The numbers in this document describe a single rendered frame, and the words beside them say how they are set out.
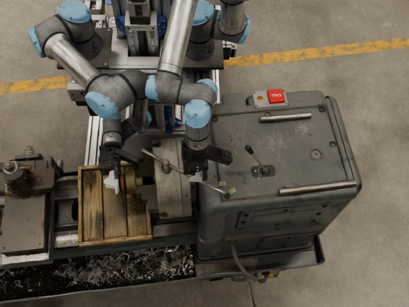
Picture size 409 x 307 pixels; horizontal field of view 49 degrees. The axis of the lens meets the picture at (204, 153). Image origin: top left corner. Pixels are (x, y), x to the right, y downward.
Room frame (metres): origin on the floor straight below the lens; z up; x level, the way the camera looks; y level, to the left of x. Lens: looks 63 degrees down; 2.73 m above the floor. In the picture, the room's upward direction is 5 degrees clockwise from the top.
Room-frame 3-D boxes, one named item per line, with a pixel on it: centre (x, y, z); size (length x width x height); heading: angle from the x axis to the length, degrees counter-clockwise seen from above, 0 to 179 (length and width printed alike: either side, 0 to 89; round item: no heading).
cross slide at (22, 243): (0.61, 0.72, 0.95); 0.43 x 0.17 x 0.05; 12
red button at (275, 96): (1.03, -0.26, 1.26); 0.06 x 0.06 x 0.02; 12
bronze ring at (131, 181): (0.69, 0.28, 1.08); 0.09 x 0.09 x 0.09; 12
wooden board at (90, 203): (0.67, 0.37, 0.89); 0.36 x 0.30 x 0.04; 12
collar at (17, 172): (0.68, 0.73, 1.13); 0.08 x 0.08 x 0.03
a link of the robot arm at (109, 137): (0.86, 0.38, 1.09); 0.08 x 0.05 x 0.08; 100
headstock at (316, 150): (0.82, -0.26, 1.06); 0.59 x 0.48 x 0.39; 102
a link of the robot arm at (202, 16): (1.32, 0.06, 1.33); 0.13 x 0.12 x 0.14; 81
